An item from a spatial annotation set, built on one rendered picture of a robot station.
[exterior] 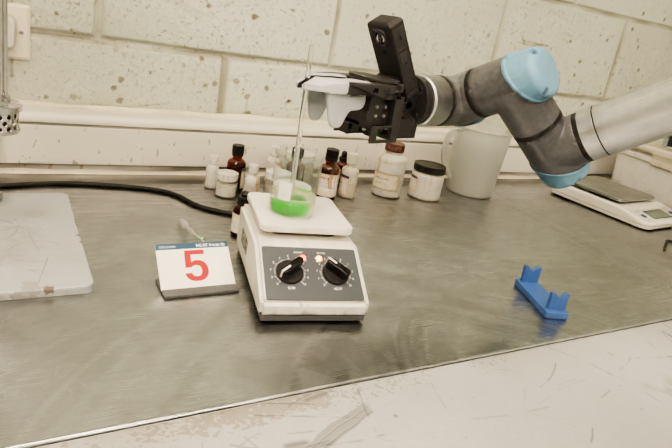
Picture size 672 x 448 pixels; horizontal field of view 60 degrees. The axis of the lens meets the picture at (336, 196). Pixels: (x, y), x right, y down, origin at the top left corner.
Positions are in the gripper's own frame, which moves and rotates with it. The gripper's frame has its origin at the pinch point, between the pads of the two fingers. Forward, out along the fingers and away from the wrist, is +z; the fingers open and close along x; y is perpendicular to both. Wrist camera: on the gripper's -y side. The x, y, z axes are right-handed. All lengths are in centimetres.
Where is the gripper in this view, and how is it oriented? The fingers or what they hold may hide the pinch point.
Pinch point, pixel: (308, 79)
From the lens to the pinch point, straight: 70.3
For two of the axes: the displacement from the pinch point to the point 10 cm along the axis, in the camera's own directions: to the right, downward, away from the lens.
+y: -1.6, 9.4, 3.0
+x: -6.7, -3.3, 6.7
